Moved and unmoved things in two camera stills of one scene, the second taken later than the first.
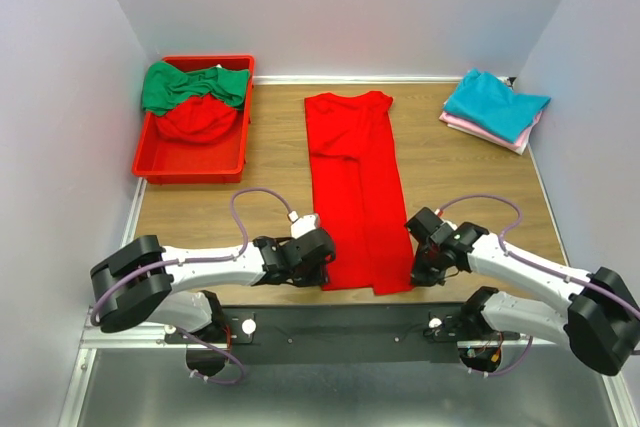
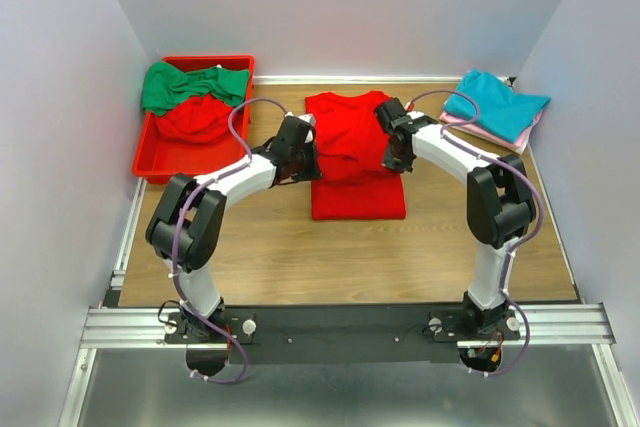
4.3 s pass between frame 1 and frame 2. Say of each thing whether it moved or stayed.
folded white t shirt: stayed
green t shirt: stayed
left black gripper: moved
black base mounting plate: stayed
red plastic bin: stayed
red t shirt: moved
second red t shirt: stayed
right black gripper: moved
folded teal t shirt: stayed
